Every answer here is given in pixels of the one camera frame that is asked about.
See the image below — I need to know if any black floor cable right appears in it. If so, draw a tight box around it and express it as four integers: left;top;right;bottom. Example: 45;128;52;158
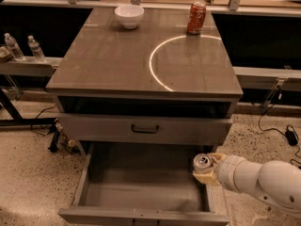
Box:
258;91;301;168

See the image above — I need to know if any grey side shelf right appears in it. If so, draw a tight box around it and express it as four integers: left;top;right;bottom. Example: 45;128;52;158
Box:
234;67;301;91

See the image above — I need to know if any black drawer handle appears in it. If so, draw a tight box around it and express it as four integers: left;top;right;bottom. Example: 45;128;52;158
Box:
131;124;160;134

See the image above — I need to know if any grey drawer cabinet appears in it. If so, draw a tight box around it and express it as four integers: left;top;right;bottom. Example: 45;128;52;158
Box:
45;6;245;147

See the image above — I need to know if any black tool on floor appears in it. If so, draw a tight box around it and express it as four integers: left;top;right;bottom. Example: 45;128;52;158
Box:
48;119;79;153

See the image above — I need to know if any black floor cable left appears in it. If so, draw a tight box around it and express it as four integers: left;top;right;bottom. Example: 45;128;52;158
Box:
29;104;58;137

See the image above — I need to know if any grey side shelf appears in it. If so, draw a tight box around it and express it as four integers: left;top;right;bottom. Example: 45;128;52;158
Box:
0;56;62;77
234;67;301;91

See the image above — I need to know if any upper grey drawer front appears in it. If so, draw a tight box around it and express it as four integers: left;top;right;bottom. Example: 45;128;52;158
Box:
58;113;232;146

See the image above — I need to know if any orange soda can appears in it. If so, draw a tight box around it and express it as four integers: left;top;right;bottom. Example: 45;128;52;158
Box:
187;2;207;35

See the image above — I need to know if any white ceramic bowl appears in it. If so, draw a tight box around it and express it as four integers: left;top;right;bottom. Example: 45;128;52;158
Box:
115;5;144;29

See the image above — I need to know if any black floor cable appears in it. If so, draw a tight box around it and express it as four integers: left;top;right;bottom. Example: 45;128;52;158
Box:
258;91;301;168
29;104;58;137

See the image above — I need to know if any silver green 7up can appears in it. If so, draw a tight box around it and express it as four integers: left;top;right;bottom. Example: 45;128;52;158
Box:
193;153;213;173

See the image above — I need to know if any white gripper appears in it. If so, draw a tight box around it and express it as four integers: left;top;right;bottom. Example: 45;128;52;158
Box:
193;153;248;193

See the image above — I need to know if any black power adapter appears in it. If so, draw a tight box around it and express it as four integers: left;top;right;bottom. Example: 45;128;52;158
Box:
285;125;299;146

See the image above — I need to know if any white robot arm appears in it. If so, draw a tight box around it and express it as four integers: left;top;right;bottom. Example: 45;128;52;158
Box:
193;153;301;218

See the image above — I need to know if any right clear water bottle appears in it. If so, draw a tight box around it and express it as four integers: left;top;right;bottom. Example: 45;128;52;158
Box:
28;36;46;63

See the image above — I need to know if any clear water bottle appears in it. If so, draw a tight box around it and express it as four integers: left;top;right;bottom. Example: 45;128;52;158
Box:
5;33;24;61
28;36;46;63

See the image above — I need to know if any grey side shelf left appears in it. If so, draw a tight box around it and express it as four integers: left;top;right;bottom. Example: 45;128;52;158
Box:
0;56;62;77

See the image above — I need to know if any open lower grey drawer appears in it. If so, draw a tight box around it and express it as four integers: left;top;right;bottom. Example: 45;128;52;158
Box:
59;143;229;226

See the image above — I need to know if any left clear water bottle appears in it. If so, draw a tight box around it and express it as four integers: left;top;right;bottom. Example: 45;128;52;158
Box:
5;33;24;61

